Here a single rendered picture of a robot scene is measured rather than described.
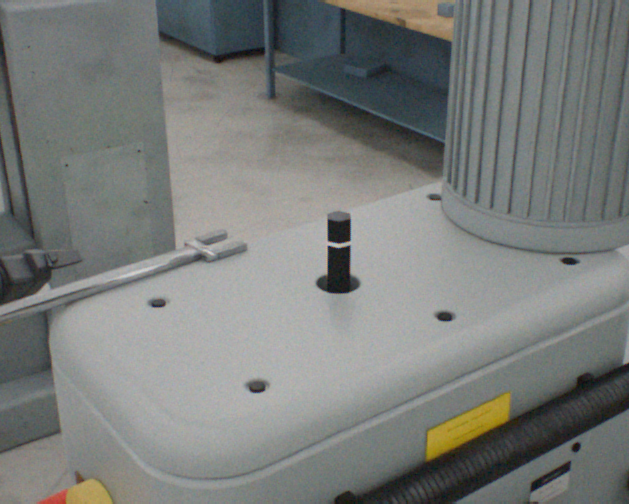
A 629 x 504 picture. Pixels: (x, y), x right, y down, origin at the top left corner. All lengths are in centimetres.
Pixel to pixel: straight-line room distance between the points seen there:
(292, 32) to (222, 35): 61
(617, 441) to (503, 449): 26
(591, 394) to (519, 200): 17
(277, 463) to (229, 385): 6
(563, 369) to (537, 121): 21
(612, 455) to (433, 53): 613
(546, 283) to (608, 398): 11
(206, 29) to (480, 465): 760
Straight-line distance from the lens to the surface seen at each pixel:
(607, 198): 87
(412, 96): 671
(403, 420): 73
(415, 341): 74
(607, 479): 105
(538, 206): 87
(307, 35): 824
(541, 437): 81
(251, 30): 836
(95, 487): 78
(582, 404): 84
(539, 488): 93
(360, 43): 768
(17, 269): 158
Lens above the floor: 228
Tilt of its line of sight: 27 degrees down
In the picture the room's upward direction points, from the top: straight up
